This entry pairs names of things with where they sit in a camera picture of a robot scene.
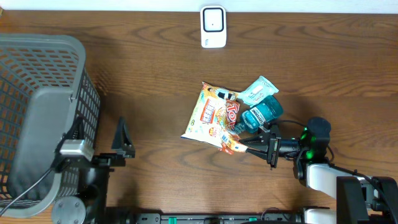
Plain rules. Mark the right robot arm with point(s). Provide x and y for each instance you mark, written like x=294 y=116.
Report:
x=359 y=198

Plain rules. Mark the grey plastic shopping basket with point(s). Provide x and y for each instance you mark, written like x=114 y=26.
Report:
x=44 y=88

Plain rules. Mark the yellow snack bag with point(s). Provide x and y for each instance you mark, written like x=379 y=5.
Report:
x=208 y=118

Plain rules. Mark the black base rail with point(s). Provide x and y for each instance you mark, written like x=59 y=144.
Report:
x=156 y=218

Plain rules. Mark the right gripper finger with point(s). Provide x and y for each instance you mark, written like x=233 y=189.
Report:
x=257 y=140
x=258 y=153

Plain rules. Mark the teal wet wipes pack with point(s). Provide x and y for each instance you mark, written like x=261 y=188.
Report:
x=257 y=91

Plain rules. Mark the white barcode scanner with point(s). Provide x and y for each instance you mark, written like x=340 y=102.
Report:
x=213 y=27

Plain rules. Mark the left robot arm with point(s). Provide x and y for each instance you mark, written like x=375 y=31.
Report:
x=88 y=204

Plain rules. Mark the blue mouthwash bottle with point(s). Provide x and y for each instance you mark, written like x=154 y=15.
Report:
x=266 y=111

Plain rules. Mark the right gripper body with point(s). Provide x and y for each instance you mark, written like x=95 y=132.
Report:
x=274 y=145

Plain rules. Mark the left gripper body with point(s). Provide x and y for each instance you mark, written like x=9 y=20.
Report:
x=104 y=162

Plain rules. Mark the orange snack packet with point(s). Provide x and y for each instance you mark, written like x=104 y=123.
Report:
x=230 y=143

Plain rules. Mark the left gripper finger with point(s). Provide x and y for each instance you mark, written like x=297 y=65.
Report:
x=76 y=132
x=122 y=143

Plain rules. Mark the brown Top chocolate bar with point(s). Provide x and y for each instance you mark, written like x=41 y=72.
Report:
x=232 y=109

